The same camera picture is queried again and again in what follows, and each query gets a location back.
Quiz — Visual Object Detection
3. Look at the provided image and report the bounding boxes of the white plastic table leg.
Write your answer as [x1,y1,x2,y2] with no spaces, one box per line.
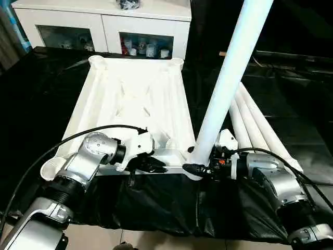
[186,0,274,168]
[228,98,251,151]
[238,83,304,173]
[233,87,272,152]

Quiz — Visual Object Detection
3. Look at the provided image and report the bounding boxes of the white plastic table top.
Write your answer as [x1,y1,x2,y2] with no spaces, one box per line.
[40,55,209,182]

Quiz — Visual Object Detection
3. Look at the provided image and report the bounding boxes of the black plastic mat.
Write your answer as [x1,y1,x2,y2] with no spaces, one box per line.
[0,46,333,245]

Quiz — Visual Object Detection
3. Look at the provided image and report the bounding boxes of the white cabinet with glass doors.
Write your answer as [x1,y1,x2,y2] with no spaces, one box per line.
[11,0,193,61]

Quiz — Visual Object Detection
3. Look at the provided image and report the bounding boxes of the grey crumpled bag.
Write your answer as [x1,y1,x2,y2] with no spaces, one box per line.
[116,0,143,11]

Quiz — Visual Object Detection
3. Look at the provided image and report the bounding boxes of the grey curtain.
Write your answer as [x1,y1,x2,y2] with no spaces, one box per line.
[0,5,35,75]

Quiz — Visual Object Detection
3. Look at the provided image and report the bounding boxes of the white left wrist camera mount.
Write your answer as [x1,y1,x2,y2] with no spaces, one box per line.
[114,130,156,172]

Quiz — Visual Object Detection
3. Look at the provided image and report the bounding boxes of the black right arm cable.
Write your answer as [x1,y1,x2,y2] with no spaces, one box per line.
[225,147,333,211]

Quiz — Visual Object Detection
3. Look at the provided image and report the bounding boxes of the black metal frame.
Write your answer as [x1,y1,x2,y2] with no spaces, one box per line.
[253,50,333,67]

